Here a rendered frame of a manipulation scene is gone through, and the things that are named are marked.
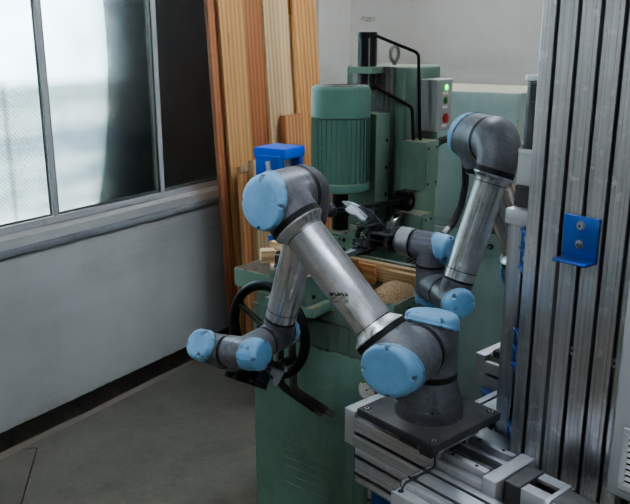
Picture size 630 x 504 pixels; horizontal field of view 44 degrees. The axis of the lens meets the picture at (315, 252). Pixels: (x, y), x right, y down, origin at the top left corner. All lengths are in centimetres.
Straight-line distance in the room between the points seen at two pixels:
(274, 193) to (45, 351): 200
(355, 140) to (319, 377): 72
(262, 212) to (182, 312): 238
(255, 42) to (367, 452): 259
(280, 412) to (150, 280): 139
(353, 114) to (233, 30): 166
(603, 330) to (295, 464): 129
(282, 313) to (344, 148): 63
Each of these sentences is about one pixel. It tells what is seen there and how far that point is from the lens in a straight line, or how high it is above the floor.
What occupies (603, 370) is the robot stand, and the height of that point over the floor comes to 99.
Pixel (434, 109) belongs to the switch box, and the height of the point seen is 139.
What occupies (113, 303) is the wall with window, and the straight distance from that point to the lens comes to 358.
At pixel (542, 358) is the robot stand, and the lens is 168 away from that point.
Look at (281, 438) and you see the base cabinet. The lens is 257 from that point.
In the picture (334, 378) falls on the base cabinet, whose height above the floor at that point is 63.
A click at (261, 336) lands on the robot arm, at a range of 181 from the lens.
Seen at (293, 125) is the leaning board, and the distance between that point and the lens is 408.
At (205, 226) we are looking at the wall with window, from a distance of 394.
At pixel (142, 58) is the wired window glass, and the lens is 367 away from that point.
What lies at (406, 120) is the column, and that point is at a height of 136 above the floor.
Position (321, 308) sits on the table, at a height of 86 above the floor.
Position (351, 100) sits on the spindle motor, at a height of 143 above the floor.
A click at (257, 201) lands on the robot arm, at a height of 128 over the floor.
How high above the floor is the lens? 161
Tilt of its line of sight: 16 degrees down
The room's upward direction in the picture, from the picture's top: straight up
